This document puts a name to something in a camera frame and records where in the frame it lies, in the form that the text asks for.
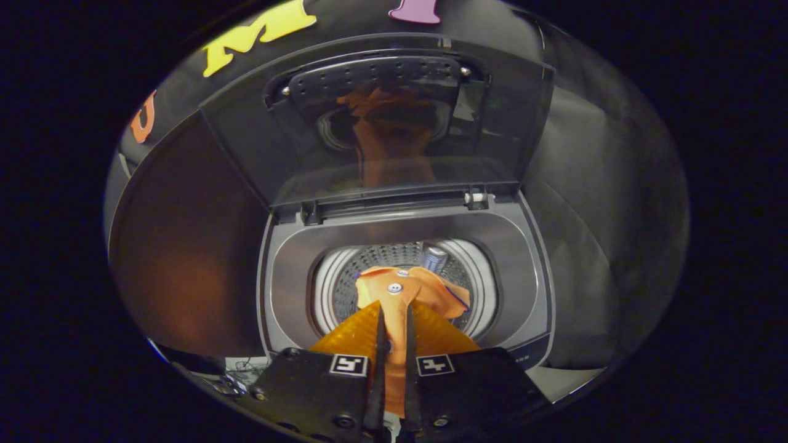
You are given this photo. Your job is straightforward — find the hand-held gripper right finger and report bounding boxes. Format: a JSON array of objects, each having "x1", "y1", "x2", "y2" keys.
[{"x1": 403, "y1": 301, "x2": 549, "y2": 441}]

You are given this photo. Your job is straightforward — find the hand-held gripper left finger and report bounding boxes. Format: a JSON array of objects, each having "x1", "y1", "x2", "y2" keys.
[{"x1": 249, "y1": 301, "x2": 388, "y2": 443}]

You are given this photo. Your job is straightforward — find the orange polo shirt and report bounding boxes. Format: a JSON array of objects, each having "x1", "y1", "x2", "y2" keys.
[{"x1": 356, "y1": 266, "x2": 472, "y2": 419}]

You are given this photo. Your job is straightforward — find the dark glass washing machine lid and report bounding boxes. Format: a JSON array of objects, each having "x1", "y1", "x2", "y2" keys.
[{"x1": 200, "y1": 32, "x2": 555, "y2": 217}]

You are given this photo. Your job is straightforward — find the grey cabinet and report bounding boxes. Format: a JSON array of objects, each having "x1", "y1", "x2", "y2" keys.
[{"x1": 108, "y1": 111, "x2": 273, "y2": 359}]

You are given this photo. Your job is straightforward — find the thin black floor cables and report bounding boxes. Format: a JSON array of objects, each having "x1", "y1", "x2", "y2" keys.
[{"x1": 223, "y1": 357, "x2": 271, "y2": 394}]

